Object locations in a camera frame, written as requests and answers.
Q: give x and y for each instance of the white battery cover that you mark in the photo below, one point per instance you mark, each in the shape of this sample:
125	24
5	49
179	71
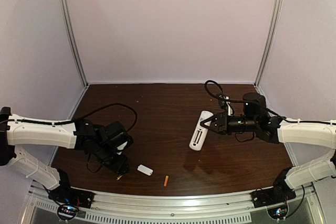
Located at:
145	170

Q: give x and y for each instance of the aluminium corner post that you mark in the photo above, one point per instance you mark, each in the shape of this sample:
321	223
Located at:
72	42
276	11

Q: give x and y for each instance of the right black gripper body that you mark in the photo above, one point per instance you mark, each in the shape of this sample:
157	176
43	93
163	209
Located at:
220	123

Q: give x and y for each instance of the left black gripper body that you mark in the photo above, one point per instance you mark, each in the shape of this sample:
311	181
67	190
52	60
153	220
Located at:
120	166

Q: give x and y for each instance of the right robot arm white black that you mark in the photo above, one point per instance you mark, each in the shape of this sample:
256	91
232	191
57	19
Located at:
319	133

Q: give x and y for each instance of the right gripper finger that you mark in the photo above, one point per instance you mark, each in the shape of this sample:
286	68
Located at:
214	119
213	128

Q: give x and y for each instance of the left circuit board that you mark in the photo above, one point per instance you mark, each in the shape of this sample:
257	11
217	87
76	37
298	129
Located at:
66	212

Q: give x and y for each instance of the right circuit board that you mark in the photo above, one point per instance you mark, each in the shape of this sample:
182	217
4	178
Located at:
278	213

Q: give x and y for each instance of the right aluminium corner post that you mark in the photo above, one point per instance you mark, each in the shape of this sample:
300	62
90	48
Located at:
276	11

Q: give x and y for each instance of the white remote control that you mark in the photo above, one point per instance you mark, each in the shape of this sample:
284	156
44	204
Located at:
200	132

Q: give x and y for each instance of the circuit board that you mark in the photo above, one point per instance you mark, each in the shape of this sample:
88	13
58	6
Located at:
66	212
278	213

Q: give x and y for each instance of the left aluminium corner post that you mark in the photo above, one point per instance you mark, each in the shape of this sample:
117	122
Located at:
72	42

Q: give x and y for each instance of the orange battery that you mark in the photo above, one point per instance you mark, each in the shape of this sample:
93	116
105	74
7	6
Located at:
166	181

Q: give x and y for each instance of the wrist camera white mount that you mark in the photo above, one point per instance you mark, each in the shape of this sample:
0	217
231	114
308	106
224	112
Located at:
124	146
224	105

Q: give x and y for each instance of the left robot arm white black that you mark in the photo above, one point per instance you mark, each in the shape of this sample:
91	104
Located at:
17	131

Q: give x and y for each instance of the front aluminium rail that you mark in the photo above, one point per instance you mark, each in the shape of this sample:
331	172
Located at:
222	208

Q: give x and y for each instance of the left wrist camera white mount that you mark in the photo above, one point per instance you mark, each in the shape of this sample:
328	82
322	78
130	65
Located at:
124	146

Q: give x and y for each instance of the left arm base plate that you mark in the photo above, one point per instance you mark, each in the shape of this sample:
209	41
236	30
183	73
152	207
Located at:
71	197

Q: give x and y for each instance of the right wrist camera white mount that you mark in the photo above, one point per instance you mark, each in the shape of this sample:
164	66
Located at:
224	105

